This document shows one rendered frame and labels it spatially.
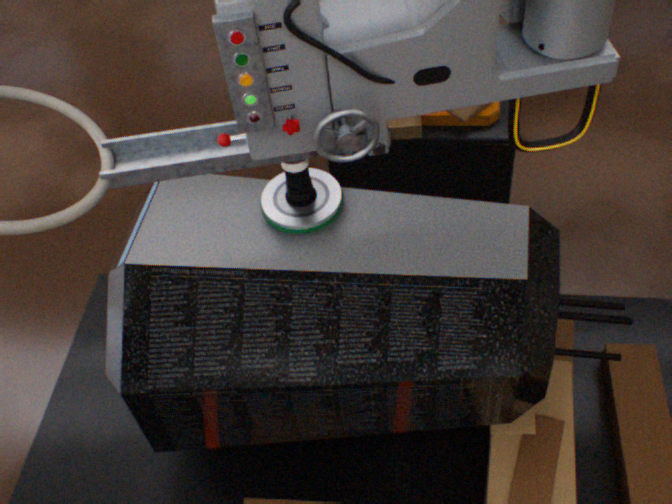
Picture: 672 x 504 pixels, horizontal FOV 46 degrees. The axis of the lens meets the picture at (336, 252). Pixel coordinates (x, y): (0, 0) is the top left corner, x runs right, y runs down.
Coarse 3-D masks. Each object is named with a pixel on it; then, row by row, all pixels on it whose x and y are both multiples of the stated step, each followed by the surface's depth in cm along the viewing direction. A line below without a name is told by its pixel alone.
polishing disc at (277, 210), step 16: (320, 176) 210; (272, 192) 208; (320, 192) 207; (336, 192) 206; (272, 208) 204; (288, 208) 204; (304, 208) 203; (320, 208) 203; (336, 208) 203; (288, 224) 200; (304, 224) 200
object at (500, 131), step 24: (504, 120) 244; (408, 144) 245; (432, 144) 244; (456, 144) 243; (480, 144) 242; (504, 144) 241; (336, 168) 257; (360, 168) 256; (384, 168) 256; (408, 168) 254; (432, 168) 253; (456, 168) 251; (480, 168) 250; (504, 168) 248; (432, 192) 262; (456, 192) 260; (480, 192) 258; (504, 192) 257
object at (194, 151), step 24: (120, 144) 190; (144, 144) 191; (168, 144) 193; (192, 144) 194; (216, 144) 193; (240, 144) 192; (336, 144) 187; (360, 144) 188; (120, 168) 189; (144, 168) 183; (168, 168) 184; (192, 168) 185; (216, 168) 186; (240, 168) 187
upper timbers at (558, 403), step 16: (560, 368) 243; (560, 384) 240; (544, 400) 237; (560, 400) 236; (560, 416) 233; (496, 448) 228; (512, 448) 228; (560, 448) 227; (496, 464) 225; (512, 464) 225; (560, 464) 223; (496, 480) 222; (512, 480) 222; (560, 480) 220; (496, 496) 219; (560, 496) 218
